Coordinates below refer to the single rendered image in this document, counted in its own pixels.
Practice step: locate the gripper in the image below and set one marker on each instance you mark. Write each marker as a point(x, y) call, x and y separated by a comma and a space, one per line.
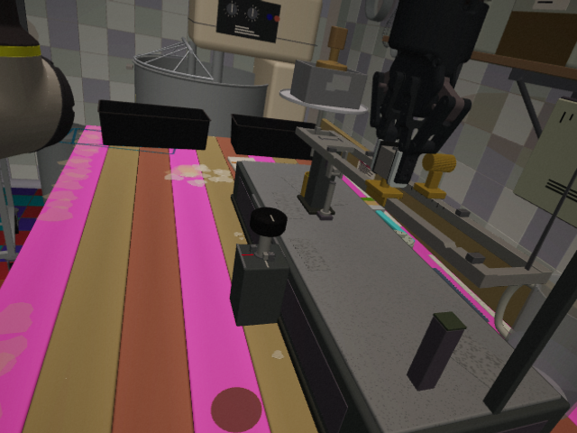
point(435, 31)

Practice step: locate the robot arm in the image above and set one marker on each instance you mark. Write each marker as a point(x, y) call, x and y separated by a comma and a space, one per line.
point(27, 94)

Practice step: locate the brass rider with grey grip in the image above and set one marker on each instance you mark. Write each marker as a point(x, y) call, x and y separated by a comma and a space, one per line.
point(383, 189)

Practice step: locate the white round scale pan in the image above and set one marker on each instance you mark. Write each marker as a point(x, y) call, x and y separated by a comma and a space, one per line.
point(315, 102)

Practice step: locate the brass check weight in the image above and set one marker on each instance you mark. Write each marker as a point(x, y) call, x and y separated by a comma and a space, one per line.
point(337, 43)

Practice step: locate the small dark beam stop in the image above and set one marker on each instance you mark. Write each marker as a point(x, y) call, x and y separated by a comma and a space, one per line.
point(462, 212)
point(475, 257)

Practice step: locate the grey scale beam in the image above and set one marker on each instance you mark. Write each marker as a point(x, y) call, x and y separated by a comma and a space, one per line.
point(433, 225)

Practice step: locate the beige dough mixer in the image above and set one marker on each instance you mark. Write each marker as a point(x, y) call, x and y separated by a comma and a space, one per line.
point(252, 45)

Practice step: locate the grey scale base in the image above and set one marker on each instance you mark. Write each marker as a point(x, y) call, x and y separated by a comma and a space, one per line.
point(387, 288)

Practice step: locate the grey pivot column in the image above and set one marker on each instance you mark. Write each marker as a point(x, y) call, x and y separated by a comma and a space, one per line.
point(319, 180)

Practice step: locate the brown cardboard box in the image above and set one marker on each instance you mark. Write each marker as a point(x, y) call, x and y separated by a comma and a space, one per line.
point(536, 36)

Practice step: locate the black rectangular tray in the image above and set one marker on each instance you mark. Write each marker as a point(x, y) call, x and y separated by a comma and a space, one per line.
point(153, 126)
point(270, 137)

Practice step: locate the black round knob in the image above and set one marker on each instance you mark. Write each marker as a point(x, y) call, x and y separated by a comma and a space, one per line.
point(269, 222)

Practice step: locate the white curved tube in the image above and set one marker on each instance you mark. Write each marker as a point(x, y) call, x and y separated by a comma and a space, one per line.
point(505, 311)

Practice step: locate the grey mixer bowl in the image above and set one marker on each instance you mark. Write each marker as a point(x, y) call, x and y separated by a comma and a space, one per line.
point(194, 90)

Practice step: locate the dark grey knob box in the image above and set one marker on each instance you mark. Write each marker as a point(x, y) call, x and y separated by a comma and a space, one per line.
point(259, 288)

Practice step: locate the grey metal rack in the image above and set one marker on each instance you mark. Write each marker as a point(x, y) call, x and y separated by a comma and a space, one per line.
point(6, 207)

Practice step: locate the brown wall shelf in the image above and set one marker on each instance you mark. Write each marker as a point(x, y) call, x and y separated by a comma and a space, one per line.
point(518, 63)

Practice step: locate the beige wall cabinet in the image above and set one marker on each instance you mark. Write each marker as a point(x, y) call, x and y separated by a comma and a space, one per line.
point(547, 158)

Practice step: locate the black slanted frame bar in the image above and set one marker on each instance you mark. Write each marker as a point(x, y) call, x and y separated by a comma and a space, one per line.
point(532, 293)

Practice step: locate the dark square post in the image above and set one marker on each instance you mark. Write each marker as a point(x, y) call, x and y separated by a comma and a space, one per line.
point(433, 352)

